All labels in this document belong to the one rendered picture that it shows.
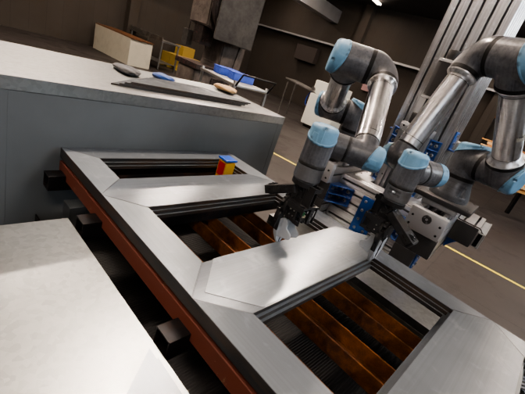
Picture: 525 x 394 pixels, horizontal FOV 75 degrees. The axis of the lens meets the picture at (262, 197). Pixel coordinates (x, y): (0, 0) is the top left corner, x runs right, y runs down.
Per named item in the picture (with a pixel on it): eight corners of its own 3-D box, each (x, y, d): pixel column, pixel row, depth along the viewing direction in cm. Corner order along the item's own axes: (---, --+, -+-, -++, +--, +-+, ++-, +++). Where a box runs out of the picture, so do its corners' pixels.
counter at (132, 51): (113, 51, 1048) (116, 28, 1023) (149, 69, 944) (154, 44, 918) (92, 47, 998) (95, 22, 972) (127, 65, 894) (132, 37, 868)
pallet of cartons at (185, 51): (186, 69, 1265) (191, 48, 1238) (203, 76, 1213) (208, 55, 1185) (155, 61, 1161) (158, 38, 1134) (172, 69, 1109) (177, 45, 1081)
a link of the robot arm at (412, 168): (439, 159, 95) (420, 155, 91) (420, 194, 99) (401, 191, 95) (416, 149, 101) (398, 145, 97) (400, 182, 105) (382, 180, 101)
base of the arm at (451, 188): (433, 186, 149) (444, 166, 145) (469, 202, 141) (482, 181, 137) (424, 189, 137) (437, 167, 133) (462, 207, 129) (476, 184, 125)
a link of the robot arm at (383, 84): (396, 80, 124) (371, 184, 99) (367, 70, 125) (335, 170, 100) (412, 52, 114) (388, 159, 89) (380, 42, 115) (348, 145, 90)
